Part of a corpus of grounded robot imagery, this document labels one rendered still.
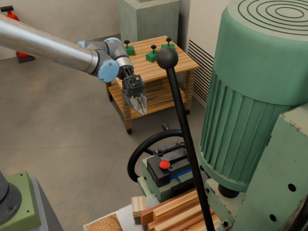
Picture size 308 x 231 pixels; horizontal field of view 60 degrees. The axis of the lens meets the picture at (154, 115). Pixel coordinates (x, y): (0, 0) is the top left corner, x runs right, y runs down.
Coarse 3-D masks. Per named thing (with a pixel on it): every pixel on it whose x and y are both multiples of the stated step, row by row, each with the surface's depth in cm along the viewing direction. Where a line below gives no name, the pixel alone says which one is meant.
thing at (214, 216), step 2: (214, 214) 74; (212, 216) 74; (214, 216) 74; (216, 216) 74; (214, 218) 73; (216, 218) 73; (218, 218) 73; (202, 220) 73; (214, 220) 73; (198, 222) 73; (200, 222) 73; (196, 224) 72; (198, 224) 72; (190, 226) 72; (192, 226) 72; (202, 226) 72; (188, 228) 71; (190, 228) 71; (200, 228) 71; (184, 230) 71; (186, 230) 71; (196, 230) 71
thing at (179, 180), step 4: (180, 180) 80; (188, 180) 76; (192, 180) 76; (180, 184) 75; (184, 184) 75; (188, 184) 75; (192, 184) 76; (172, 188) 74; (176, 188) 74; (180, 188) 74; (184, 188) 75; (188, 188) 77; (172, 192) 75; (176, 192) 75; (180, 192) 76; (172, 196) 76
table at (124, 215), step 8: (144, 184) 89; (144, 192) 87; (152, 200) 82; (128, 208) 80; (104, 216) 78; (120, 216) 78; (128, 216) 78; (88, 224) 76; (128, 224) 76; (136, 224) 76
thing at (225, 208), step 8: (208, 184) 67; (216, 184) 66; (208, 192) 67; (216, 192) 65; (240, 192) 65; (208, 200) 69; (216, 200) 65; (224, 200) 63; (232, 200) 63; (240, 200) 63; (216, 208) 66; (224, 208) 62; (232, 208) 62; (224, 216) 64; (232, 216) 60
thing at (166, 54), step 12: (168, 48) 40; (156, 60) 41; (168, 60) 40; (168, 72) 41; (180, 96) 42; (180, 108) 42; (180, 120) 43; (192, 144) 44; (192, 156) 44; (192, 168) 44; (204, 192) 45; (204, 204) 45; (204, 216) 46
